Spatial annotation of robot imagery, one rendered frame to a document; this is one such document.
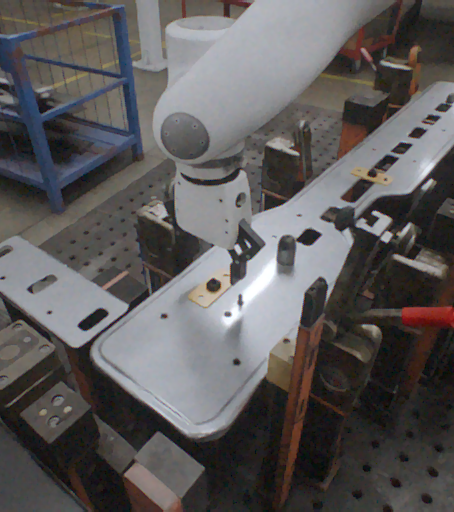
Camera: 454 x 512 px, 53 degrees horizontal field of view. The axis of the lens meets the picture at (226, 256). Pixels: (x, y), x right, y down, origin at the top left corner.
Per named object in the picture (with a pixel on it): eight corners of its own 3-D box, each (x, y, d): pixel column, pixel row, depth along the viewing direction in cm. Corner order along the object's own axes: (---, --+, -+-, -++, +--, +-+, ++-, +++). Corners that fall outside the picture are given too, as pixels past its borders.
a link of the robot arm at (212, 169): (261, 142, 54) (260, 164, 56) (204, 123, 58) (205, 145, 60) (218, 169, 49) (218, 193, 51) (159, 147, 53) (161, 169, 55)
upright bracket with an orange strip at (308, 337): (278, 502, 73) (319, 274, 41) (285, 508, 73) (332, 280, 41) (268, 518, 71) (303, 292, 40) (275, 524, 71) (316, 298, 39)
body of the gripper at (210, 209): (261, 160, 55) (257, 234, 62) (197, 138, 60) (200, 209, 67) (224, 186, 50) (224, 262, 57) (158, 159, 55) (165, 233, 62)
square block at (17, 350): (79, 455, 79) (20, 315, 56) (110, 484, 75) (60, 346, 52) (40, 493, 74) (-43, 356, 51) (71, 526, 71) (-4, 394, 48)
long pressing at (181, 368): (427, 79, 144) (428, 75, 143) (503, 95, 134) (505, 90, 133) (77, 355, 60) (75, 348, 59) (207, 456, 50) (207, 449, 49)
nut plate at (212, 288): (221, 268, 72) (221, 262, 71) (240, 278, 70) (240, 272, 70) (186, 298, 67) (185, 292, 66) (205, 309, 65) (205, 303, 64)
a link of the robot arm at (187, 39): (238, 166, 49) (248, 131, 56) (241, 36, 41) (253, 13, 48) (163, 160, 50) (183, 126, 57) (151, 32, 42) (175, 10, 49)
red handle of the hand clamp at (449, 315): (331, 299, 57) (462, 296, 46) (338, 314, 58) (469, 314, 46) (315, 319, 55) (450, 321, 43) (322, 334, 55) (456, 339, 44)
